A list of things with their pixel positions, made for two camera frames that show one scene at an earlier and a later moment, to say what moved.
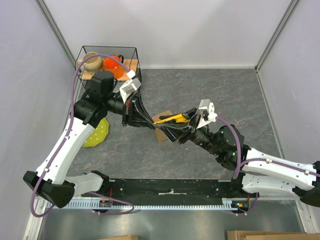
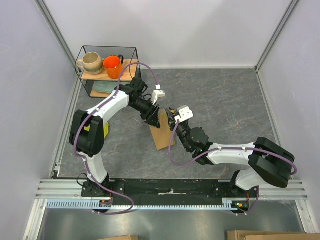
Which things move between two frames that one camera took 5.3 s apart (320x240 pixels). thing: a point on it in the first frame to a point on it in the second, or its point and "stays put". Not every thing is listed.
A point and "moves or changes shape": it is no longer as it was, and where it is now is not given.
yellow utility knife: [178, 119] moves or changes shape
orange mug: [112, 65] stays put
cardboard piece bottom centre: [124, 237] stays put
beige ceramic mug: [93, 63] stays put
